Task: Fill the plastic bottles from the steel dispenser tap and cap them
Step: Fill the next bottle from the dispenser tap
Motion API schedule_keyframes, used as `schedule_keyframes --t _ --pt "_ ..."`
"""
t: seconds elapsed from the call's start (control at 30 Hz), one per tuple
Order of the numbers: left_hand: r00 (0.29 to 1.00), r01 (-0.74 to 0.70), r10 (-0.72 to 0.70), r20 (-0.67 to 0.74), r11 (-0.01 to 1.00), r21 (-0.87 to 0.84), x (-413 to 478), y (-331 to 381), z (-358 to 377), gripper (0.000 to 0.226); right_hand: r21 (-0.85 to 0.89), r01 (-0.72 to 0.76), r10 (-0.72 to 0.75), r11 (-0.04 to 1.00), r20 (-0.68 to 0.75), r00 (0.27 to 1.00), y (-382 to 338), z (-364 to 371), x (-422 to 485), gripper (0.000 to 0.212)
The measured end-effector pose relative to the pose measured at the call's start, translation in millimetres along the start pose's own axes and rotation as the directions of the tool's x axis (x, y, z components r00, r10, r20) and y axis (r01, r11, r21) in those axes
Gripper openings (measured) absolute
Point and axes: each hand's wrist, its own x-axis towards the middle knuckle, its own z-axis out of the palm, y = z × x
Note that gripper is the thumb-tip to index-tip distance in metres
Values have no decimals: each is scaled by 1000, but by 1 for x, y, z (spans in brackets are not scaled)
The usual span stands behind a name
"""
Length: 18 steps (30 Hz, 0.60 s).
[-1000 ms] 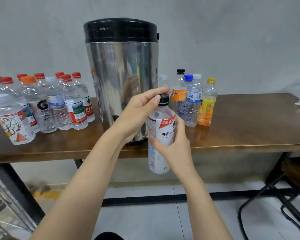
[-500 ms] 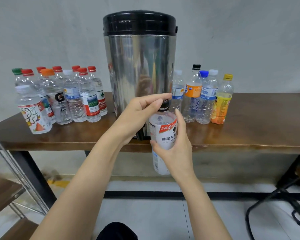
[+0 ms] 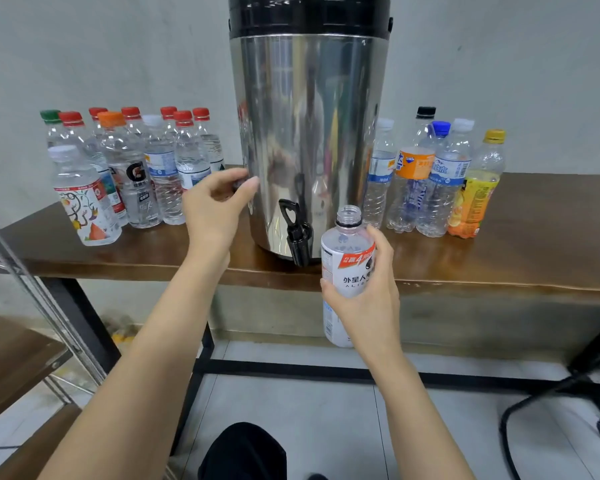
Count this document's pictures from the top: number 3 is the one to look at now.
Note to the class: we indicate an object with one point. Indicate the person's left hand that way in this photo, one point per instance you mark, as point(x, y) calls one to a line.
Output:
point(215, 220)

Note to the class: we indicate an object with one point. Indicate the person's right hand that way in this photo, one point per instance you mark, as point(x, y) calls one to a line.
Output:
point(370, 315)

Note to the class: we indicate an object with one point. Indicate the white-cap blue-label bottle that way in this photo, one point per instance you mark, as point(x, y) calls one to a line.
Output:
point(163, 170)

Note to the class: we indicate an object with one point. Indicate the orange cap clear plastic bottle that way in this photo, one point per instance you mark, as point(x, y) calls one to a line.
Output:
point(132, 180)

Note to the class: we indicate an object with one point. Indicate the green red label plastic bottle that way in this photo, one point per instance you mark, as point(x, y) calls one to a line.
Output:
point(168, 111)

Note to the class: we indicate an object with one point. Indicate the stainless steel water dispenser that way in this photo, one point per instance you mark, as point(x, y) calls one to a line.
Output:
point(305, 125)

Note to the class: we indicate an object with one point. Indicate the white patterned label plastic bottle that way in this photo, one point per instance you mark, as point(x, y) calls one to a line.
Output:
point(83, 205)

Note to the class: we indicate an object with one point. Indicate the slim blue label plastic bottle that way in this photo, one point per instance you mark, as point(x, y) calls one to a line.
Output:
point(380, 170)

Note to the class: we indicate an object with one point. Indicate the orange label black cap bottle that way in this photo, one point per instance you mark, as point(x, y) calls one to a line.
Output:
point(415, 165)

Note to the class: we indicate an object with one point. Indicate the yellow label plastic bottle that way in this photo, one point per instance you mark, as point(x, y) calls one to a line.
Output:
point(475, 195)

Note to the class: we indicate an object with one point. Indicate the white cap blue label bottle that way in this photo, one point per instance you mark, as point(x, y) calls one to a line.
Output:
point(450, 175)

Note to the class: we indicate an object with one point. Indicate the green label plastic water bottle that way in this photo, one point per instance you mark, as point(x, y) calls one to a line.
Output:
point(50, 125)

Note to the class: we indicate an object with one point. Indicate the blue cap plastic bottle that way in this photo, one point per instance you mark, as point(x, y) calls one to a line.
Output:
point(441, 129)

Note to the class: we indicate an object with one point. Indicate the wooden metal shelf rack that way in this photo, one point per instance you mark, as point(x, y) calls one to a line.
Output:
point(5, 365)

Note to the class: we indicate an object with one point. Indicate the person's right forearm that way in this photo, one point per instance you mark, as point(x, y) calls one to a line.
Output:
point(420, 430)

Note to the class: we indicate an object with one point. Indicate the person's left forearm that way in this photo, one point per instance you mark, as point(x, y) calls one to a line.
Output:
point(130, 385)

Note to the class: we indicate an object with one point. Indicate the person's black shoe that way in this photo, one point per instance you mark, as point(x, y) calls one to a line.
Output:
point(318, 477)

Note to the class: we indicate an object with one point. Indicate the person's black trouser leg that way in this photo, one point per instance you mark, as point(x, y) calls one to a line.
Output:
point(242, 453)

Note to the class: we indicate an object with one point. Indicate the yellow debris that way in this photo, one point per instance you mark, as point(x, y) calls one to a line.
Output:
point(122, 330)

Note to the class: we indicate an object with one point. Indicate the black metal table frame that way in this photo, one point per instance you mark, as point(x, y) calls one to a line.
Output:
point(450, 378)

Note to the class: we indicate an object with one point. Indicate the wooden stool with black frame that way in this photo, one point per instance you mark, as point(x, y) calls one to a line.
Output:
point(570, 395)

